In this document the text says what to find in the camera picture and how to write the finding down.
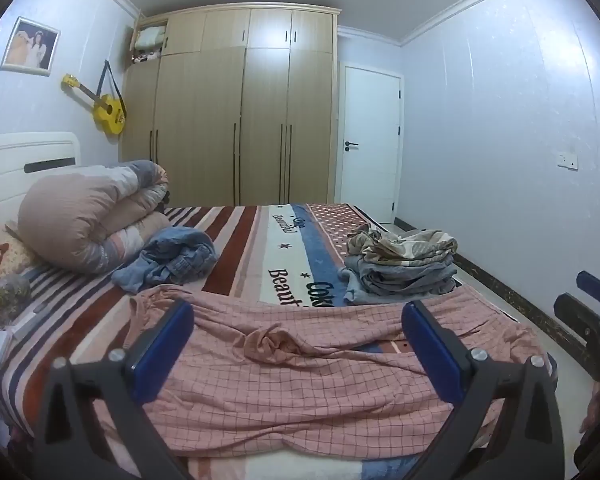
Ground pink checked pants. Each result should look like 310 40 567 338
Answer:
125 284 556 458

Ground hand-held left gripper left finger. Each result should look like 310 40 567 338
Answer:
32 300 196 480

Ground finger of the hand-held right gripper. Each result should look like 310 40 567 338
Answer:
576 271 600 313
553 292 600 366

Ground white door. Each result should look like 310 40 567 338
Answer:
334 62 405 225

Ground white bedding in wardrobe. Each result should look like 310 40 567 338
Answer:
136 25 167 51

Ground grey folded pants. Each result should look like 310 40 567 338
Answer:
339 252 463 307

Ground person's right hand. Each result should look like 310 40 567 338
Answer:
581 385 600 435

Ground floral pillow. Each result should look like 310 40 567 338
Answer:
0 232 38 276

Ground framed photo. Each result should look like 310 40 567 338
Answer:
0 16 61 77

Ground rolled pink grey quilt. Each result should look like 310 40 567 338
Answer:
17 160 173 275

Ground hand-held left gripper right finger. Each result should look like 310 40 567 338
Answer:
401 301 566 480

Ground yellow guitar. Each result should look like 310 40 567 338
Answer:
62 59 127 135

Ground blue denim pants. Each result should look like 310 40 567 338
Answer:
111 226 219 295

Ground wooden wardrobe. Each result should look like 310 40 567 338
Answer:
119 4 342 207

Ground beige patterned cloth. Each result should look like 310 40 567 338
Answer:
346 222 458 263

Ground white headboard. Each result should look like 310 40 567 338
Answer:
0 132 82 226

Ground striped printed blanket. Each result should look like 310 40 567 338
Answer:
0 203 556 480

